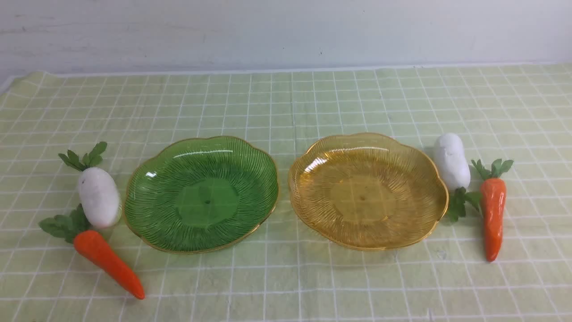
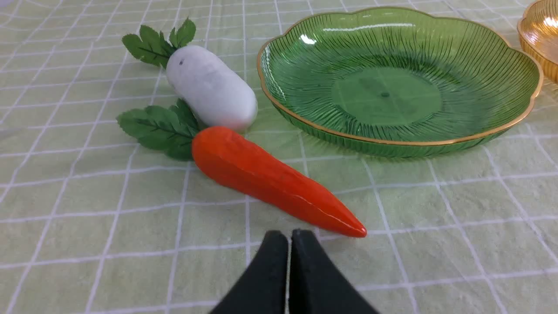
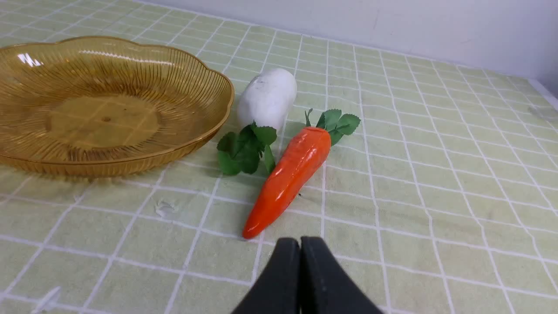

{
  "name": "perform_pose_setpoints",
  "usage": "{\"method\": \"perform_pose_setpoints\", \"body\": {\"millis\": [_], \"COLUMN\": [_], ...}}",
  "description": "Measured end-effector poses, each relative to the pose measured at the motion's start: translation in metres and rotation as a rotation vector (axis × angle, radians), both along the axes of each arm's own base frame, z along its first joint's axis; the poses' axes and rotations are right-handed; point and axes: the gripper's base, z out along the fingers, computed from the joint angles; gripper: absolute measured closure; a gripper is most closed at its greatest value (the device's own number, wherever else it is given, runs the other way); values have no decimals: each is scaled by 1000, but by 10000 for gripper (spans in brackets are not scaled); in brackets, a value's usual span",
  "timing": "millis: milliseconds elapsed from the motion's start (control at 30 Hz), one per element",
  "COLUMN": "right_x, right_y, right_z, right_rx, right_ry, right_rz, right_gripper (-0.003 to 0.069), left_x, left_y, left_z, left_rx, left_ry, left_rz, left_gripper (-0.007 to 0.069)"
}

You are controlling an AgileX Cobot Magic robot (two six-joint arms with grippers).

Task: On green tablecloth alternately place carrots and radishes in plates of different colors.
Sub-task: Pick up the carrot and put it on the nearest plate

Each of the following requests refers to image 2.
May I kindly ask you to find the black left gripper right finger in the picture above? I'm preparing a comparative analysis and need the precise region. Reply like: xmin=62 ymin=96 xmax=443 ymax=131
xmin=289 ymin=229 xmax=378 ymax=314

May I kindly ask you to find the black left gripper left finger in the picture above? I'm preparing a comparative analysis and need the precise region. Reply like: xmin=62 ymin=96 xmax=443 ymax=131
xmin=211 ymin=230 xmax=289 ymax=314

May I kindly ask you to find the orange toy carrot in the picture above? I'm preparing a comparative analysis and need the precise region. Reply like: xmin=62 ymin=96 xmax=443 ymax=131
xmin=116 ymin=99 xmax=368 ymax=237

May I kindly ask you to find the white toy radish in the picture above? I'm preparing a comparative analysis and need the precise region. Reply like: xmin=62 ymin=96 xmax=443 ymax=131
xmin=122 ymin=18 xmax=259 ymax=131

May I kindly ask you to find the green checkered tablecloth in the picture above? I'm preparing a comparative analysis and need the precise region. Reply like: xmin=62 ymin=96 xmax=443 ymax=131
xmin=0 ymin=0 xmax=557 ymax=314

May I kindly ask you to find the green glass plate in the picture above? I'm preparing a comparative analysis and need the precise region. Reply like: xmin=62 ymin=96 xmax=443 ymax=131
xmin=257 ymin=7 xmax=544 ymax=158

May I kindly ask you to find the amber glass plate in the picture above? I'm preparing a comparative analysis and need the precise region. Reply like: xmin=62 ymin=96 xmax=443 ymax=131
xmin=517 ymin=0 xmax=558 ymax=84

